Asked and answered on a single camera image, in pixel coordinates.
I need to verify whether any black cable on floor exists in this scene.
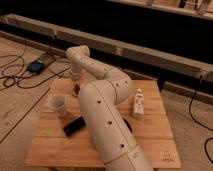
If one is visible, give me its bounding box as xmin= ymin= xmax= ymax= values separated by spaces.
xmin=0 ymin=43 xmax=75 ymax=91

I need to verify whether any white paper cup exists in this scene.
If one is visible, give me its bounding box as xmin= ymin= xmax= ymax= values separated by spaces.
xmin=48 ymin=95 xmax=67 ymax=118

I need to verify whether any wooden beam rail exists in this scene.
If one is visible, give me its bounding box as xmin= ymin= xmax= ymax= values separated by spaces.
xmin=0 ymin=14 xmax=213 ymax=82

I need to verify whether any white plastic bottle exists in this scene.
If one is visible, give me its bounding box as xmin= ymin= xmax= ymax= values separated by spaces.
xmin=133 ymin=88 xmax=144 ymax=118

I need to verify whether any dark red pepper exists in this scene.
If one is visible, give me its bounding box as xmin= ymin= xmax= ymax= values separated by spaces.
xmin=74 ymin=84 xmax=80 ymax=95

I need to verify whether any black power adapter box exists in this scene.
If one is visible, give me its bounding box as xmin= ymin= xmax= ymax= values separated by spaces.
xmin=27 ymin=61 xmax=45 ymax=74

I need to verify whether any black rectangular block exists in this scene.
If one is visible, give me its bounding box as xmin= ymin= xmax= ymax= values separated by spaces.
xmin=63 ymin=117 xmax=86 ymax=137

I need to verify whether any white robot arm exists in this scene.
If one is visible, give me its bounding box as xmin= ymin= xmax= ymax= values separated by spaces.
xmin=66 ymin=45 xmax=154 ymax=171

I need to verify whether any black cable at right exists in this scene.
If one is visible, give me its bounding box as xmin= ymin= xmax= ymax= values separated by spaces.
xmin=188 ymin=75 xmax=213 ymax=166

